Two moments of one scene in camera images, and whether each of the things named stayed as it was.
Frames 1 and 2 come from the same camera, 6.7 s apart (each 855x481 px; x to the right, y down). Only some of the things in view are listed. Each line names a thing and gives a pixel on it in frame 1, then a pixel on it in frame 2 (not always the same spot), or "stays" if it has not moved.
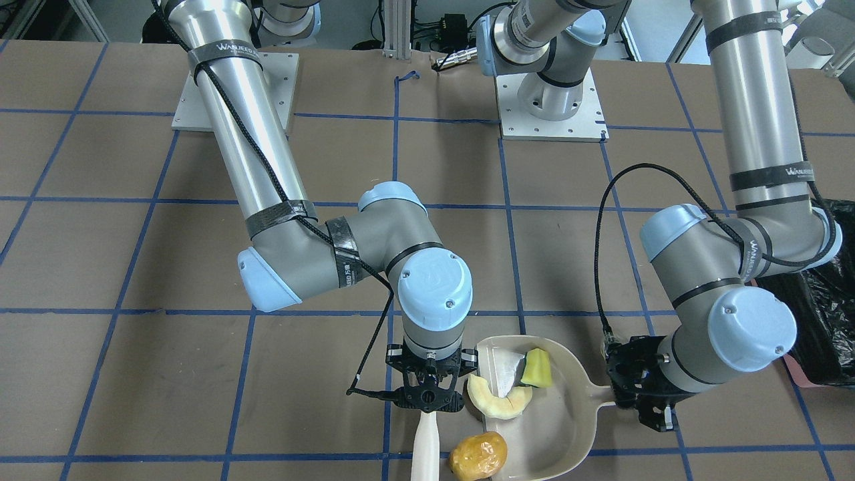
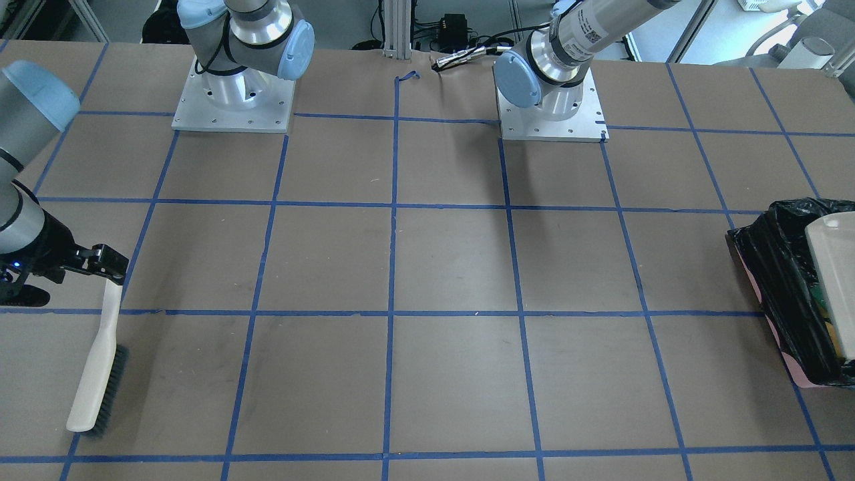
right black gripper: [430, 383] -> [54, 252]
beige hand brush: [426, 452] -> [105, 371]
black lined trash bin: [823, 302] stays
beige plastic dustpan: [557, 429] -> [833, 238]
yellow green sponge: [537, 371] -> [830, 324]
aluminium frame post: [397, 18] stays
